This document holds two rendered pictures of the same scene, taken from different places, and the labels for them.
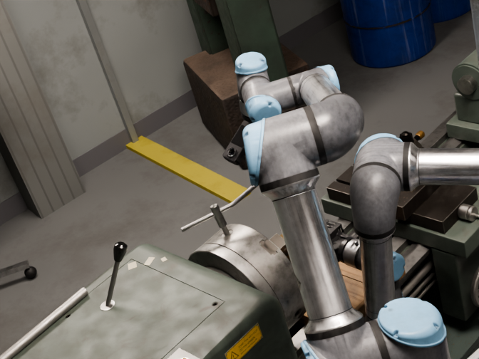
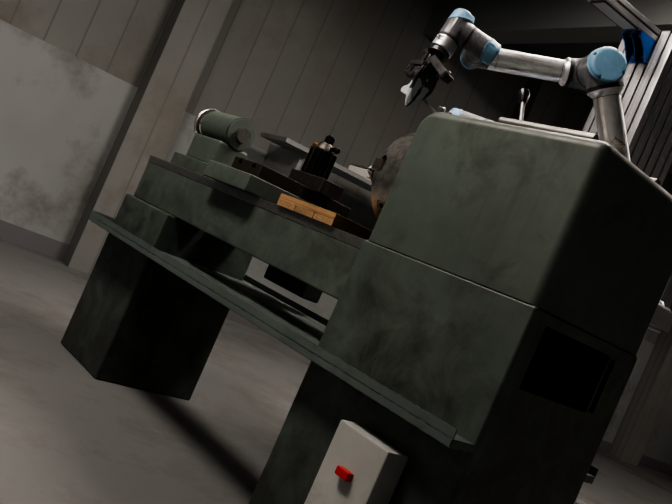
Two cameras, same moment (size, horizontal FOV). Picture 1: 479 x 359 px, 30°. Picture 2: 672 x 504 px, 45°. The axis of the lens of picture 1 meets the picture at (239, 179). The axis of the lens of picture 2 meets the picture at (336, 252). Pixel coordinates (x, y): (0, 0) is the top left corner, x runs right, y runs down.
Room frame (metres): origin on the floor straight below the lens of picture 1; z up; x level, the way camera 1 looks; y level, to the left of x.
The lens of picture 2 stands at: (2.15, 2.45, 0.79)
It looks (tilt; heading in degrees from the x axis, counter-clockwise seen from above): 0 degrees down; 267
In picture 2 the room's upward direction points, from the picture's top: 24 degrees clockwise
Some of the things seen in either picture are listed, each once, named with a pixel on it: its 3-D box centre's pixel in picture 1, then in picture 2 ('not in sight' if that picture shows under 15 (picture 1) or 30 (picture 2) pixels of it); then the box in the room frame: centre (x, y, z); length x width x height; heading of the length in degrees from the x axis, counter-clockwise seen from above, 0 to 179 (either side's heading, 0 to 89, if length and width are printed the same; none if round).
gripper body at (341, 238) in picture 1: (334, 243); not in sight; (1.90, -0.19, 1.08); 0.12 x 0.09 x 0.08; 36
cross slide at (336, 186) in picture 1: (400, 193); (292, 188); (2.22, -0.45, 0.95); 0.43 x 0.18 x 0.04; 37
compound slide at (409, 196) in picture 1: (409, 190); (314, 184); (2.15, -0.47, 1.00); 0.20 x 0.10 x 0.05; 127
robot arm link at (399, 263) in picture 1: (380, 263); not in sight; (1.77, -0.28, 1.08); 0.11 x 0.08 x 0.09; 36
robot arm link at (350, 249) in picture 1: (356, 252); not in sight; (1.84, -0.23, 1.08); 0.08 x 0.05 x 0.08; 126
